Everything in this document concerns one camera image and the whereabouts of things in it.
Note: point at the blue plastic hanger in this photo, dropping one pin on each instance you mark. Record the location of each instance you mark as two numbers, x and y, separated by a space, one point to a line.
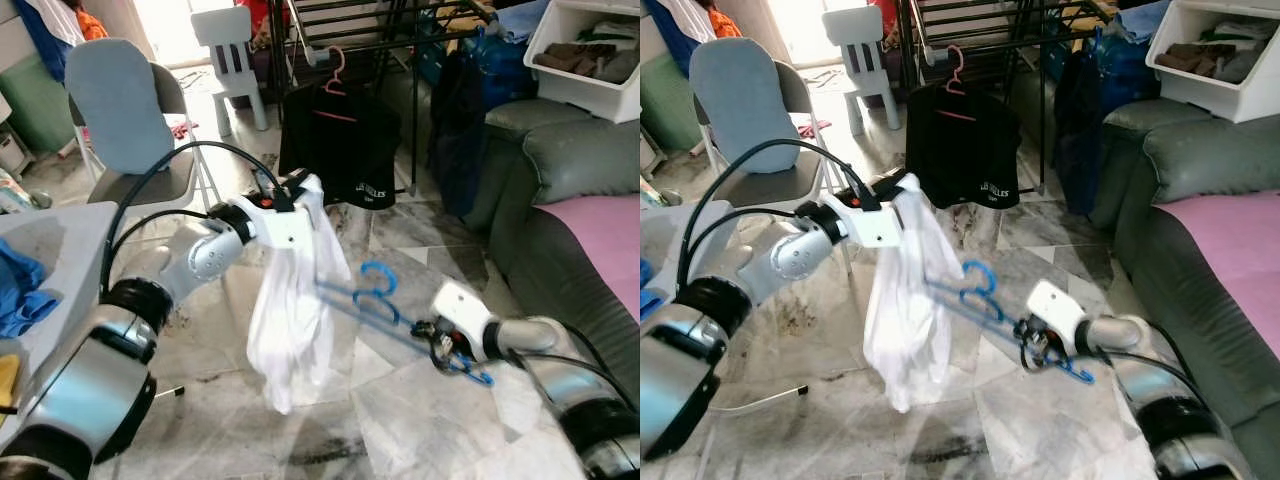
978 266
378 266

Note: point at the white garment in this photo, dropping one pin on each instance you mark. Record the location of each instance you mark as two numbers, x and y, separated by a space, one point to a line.
910 330
295 330

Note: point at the blue shirt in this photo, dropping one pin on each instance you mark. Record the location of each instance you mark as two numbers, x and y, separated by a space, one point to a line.
25 290
650 280

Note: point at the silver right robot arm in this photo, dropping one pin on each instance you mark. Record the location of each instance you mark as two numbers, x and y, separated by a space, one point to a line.
530 335
1120 335

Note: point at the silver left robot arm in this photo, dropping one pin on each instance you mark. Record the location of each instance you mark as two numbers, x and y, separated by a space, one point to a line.
800 255
200 255

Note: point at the pink hanger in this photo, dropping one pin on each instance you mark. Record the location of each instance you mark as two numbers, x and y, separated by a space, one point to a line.
960 116
338 116

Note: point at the black garment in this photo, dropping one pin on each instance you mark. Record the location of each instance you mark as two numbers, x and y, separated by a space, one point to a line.
340 150
965 150

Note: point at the pink cloth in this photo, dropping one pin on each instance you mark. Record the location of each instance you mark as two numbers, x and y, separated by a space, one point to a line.
183 127
815 127

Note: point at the grey folding chair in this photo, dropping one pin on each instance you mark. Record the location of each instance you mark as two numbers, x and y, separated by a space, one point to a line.
150 185
770 190

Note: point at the black metal drying rack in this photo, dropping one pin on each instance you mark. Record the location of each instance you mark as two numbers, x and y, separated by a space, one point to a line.
1040 150
414 150

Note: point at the white kids chair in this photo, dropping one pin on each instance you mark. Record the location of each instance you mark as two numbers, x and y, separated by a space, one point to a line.
860 40
230 40

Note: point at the blue-grey chair cushion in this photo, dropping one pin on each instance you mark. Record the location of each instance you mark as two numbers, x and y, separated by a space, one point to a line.
740 100
115 100

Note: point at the red garment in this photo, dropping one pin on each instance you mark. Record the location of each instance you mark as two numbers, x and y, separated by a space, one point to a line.
260 15
885 12

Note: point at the navy garment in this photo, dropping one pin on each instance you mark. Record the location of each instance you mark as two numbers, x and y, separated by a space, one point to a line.
458 130
1080 130

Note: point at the pink foam mat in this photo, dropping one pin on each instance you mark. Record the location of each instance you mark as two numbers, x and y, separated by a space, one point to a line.
1230 240
605 240

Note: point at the green bin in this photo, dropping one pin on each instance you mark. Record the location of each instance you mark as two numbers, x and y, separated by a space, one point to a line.
665 105
35 105

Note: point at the orange garment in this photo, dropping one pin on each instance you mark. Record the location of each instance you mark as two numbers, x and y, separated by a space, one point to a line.
90 22
722 20

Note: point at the grey-green sofa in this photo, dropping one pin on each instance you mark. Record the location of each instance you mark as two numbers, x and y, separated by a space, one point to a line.
560 150
1180 150

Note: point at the white and blue clothing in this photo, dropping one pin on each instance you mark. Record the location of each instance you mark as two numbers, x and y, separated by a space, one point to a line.
680 20
45 30

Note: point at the white storage bin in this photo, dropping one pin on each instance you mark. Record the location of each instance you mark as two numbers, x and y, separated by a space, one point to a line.
1210 100
590 100

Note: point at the light blue folded towel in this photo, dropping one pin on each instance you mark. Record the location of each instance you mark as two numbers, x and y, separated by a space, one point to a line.
520 20
1145 20

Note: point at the brown folded garment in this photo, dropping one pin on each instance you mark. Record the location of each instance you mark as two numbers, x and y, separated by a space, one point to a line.
570 58
1195 58

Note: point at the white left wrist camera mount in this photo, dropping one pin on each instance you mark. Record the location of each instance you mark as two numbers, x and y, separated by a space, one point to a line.
880 228
290 230

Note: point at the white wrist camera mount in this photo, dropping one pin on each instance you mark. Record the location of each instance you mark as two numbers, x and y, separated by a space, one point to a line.
463 312
1058 310
880 228
290 230

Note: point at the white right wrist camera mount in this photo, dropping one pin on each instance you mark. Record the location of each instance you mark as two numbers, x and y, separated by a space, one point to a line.
1058 310
463 312

